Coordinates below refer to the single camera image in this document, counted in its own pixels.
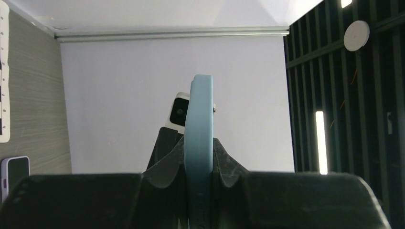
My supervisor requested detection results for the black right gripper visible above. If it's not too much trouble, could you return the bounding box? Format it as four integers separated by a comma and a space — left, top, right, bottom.
147, 127, 184, 171

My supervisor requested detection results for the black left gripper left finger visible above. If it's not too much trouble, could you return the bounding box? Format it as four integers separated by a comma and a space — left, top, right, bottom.
0, 138, 187, 229

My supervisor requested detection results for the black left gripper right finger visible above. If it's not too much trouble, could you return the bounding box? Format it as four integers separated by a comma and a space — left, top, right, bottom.
212, 139, 390, 229

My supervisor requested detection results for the phone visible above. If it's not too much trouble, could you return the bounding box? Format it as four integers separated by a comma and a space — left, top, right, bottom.
0, 156, 31, 203
184, 75, 213, 229

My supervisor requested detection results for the phone in lilac case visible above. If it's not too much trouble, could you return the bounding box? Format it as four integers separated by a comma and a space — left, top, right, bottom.
0, 156, 31, 203

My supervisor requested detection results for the black white chessboard mat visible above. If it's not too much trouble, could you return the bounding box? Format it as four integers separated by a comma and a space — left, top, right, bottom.
0, 0, 11, 143

